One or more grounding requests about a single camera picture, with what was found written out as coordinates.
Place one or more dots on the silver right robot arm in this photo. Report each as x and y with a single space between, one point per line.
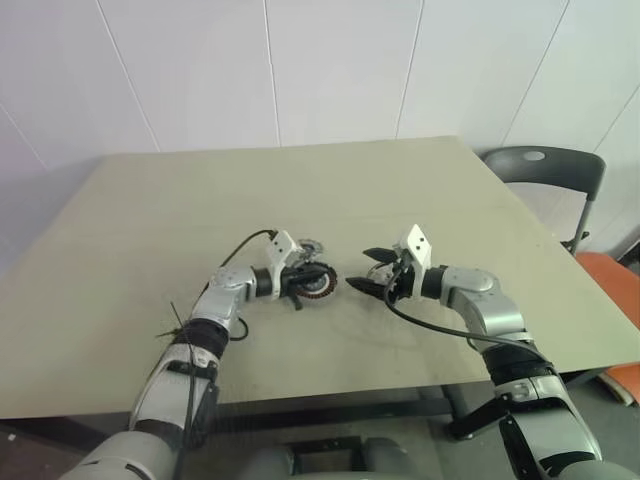
495 305

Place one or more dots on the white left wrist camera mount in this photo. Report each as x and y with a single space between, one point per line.
281 245

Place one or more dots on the orange white curved panel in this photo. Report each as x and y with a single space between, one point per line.
627 380

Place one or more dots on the black zip tie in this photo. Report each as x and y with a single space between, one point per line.
176 316

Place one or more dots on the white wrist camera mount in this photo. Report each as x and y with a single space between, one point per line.
281 245
417 242

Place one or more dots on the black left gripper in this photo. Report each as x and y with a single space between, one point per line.
289 285

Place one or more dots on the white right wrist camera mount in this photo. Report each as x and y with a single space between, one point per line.
417 242

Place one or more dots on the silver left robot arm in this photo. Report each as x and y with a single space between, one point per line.
222 295

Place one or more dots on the black copper-wound spoked rotor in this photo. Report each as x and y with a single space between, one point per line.
327 290

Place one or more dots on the black metal table frame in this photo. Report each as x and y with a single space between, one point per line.
350 406

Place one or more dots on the small silver gear part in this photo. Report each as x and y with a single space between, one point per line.
312 247

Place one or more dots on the dark grey folding chair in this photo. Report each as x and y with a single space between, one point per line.
550 167

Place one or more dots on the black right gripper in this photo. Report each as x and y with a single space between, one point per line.
406 272

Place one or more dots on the black rectangular frame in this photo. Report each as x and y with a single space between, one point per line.
325 442

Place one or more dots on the grey rounded hump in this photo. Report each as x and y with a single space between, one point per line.
272 465
387 455

